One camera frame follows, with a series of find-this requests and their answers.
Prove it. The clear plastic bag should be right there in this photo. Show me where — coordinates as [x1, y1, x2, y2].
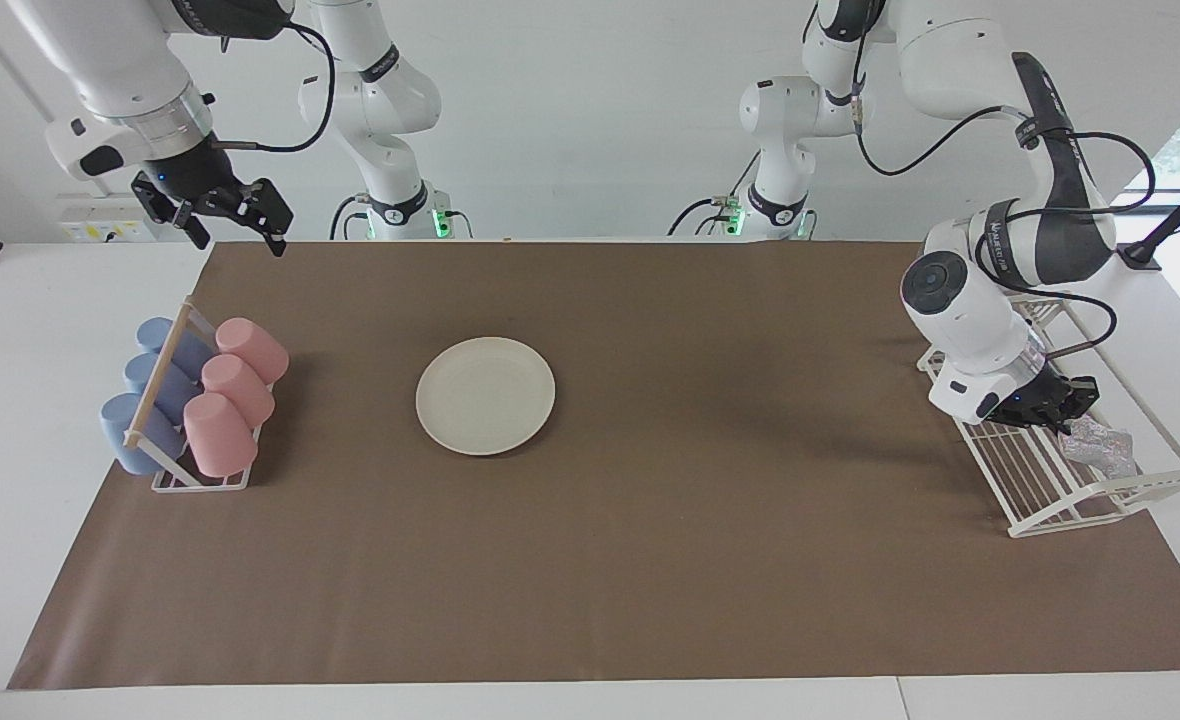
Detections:
[1060, 418, 1138, 479]

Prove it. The cream round plate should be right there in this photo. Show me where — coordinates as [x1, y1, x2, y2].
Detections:
[415, 336, 557, 457]

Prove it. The pink plastic cup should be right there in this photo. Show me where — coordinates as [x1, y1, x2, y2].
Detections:
[183, 392, 259, 478]
[215, 317, 290, 386]
[200, 354, 276, 429]

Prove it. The blue plastic cup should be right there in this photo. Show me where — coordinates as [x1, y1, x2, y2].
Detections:
[136, 317, 216, 379]
[124, 352, 201, 421]
[100, 393, 189, 476]

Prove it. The white cup holder rack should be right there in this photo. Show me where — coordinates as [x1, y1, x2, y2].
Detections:
[123, 296, 276, 493]

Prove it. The black stand with pole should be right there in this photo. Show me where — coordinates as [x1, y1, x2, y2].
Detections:
[1113, 160, 1180, 273]

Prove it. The brown table mat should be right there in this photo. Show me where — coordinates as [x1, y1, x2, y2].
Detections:
[7, 240, 1180, 691]

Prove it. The black base cable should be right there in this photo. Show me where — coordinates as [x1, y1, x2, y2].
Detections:
[667, 150, 763, 238]
[329, 194, 371, 241]

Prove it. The white wire dish rack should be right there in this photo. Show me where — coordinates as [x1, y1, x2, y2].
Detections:
[915, 290, 1180, 539]

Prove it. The white wall power outlet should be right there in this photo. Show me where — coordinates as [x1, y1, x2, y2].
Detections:
[57, 193, 163, 244]

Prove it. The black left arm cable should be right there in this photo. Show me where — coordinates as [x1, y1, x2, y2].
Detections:
[845, 40, 1158, 363]

